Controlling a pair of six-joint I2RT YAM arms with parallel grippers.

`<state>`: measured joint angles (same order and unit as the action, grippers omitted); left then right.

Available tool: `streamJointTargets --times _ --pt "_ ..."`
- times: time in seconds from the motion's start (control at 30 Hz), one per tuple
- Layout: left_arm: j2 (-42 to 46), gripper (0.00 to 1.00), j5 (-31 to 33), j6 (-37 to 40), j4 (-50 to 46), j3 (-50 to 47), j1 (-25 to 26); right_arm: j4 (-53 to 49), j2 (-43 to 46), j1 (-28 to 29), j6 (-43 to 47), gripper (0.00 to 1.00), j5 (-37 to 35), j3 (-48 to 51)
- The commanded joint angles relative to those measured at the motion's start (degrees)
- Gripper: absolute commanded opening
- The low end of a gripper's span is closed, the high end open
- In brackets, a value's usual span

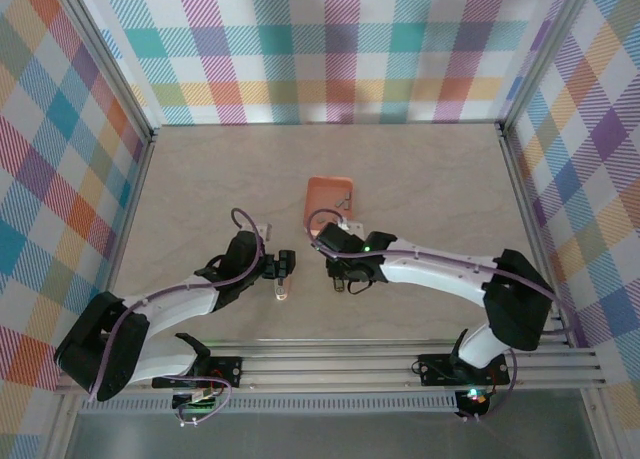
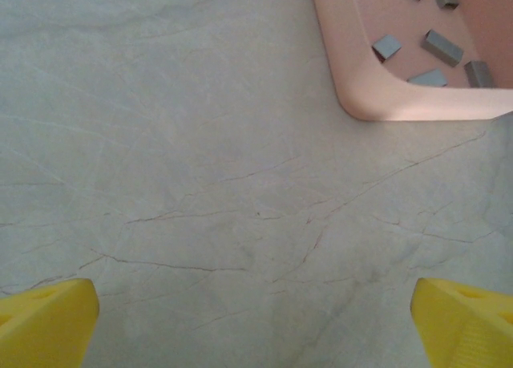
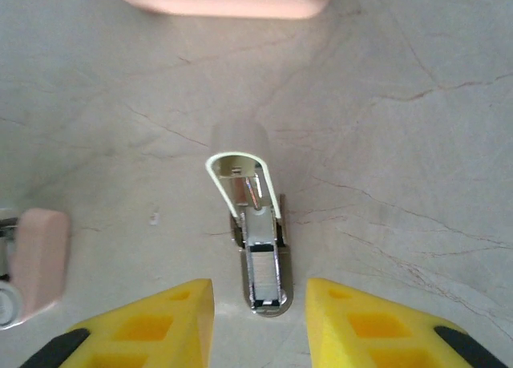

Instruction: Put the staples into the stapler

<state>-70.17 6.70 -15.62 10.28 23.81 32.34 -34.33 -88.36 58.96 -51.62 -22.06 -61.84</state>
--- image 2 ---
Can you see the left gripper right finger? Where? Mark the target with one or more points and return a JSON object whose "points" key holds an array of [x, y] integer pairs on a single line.
{"points": [[465, 328]]}

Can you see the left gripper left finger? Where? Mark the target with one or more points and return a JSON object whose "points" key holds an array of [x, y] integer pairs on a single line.
{"points": [[40, 328]]}

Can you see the orange plastic tray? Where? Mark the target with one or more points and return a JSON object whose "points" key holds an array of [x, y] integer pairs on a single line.
{"points": [[421, 103]]}

